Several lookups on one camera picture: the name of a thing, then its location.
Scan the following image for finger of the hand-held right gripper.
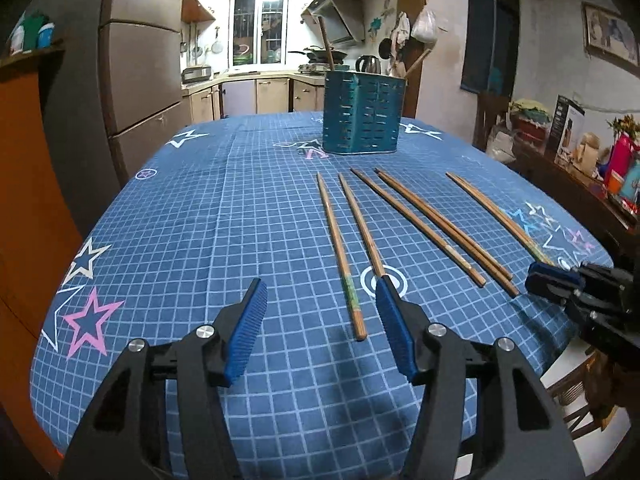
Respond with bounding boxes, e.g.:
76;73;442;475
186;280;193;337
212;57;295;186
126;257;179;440
529;261;632;291
525;276;608;321

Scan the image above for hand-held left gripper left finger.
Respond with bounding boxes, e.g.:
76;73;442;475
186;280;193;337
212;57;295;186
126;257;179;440
59;277;269;480

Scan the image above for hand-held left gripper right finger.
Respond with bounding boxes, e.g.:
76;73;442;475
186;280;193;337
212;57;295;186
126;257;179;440
374;276;586;480

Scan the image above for wooden chopstick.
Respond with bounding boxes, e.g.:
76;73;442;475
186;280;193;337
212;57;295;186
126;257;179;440
404;49;432;81
374;167;515;282
445;172;553;266
318;16;336;72
350;168;487;288
338;173;387;281
316;173;369;342
378;172;521;298

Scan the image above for blue slotted utensil holder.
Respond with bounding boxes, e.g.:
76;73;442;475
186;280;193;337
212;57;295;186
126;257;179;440
321;69;407;155

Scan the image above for wooden chair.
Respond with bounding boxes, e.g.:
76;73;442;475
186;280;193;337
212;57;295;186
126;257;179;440
544;349;628;443
472;92;512;152

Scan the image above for dark wooden sideboard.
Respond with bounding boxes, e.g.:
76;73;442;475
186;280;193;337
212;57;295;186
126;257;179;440
509;144;640;243

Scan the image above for blue star print tablecloth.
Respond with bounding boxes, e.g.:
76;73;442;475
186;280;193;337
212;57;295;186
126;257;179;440
30;110;616;480

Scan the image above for red thermos bottle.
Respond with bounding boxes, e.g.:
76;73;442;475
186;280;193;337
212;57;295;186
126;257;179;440
604;135;640;199

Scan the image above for black cardboard box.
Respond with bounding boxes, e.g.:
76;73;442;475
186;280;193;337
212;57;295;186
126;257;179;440
546;94;585;159

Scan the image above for pile of folded cloths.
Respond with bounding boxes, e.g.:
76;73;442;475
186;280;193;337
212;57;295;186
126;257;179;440
507;99;554;147

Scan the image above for yellow flower bunch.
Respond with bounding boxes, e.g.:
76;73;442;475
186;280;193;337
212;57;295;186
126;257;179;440
607;114;640;142

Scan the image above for beige lower kitchen cabinets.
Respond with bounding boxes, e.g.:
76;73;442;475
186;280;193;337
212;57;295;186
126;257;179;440
181;77;327;127

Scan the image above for dark window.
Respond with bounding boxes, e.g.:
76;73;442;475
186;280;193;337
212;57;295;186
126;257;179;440
461;0;521;97

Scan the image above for orange wooden cabinet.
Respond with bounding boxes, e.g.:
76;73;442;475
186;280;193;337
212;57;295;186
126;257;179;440
0;42;86;476

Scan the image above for silver countertop appliance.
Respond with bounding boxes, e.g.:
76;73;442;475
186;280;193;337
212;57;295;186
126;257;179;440
180;65;214;85

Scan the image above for white plastic bag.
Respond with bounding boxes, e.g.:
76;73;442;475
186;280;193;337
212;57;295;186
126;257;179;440
410;6;439;44

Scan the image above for hanging cloth bags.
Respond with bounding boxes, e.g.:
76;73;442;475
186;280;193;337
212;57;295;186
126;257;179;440
392;11;412;77

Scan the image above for black wok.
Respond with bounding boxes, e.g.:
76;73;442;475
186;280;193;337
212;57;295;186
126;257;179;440
287;47;349;62

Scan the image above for silver refrigerator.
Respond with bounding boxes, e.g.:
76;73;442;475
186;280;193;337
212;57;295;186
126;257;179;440
98;0;185;186

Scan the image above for kitchen window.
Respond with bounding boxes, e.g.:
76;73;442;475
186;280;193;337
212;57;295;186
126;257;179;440
230;0;292;67

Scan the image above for silver range hood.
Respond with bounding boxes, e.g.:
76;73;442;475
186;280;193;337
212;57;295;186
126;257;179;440
301;0;367;47

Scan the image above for green cup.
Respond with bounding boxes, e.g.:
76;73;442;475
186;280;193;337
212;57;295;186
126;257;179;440
22;11;45;51

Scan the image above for framed wall picture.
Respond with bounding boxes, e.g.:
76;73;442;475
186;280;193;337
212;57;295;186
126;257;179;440
581;2;640;69

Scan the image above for teal wall sticker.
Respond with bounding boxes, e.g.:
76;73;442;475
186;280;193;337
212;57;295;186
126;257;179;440
369;0;397;42

